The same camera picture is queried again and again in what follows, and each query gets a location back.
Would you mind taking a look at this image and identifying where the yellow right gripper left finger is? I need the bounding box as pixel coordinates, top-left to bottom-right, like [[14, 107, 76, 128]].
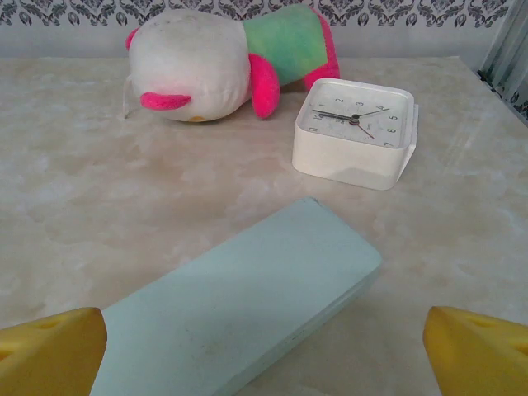
[[0, 307, 109, 396]]

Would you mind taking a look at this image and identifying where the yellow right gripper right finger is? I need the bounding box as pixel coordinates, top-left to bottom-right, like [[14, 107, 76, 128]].
[[424, 305, 528, 396]]

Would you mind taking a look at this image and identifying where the white square alarm clock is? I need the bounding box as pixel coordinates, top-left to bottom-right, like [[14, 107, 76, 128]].
[[291, 77, 420, 191]]

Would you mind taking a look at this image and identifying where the white pink green plush toy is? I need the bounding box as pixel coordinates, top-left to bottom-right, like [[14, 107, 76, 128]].
[[123, 4, 342, 124]]

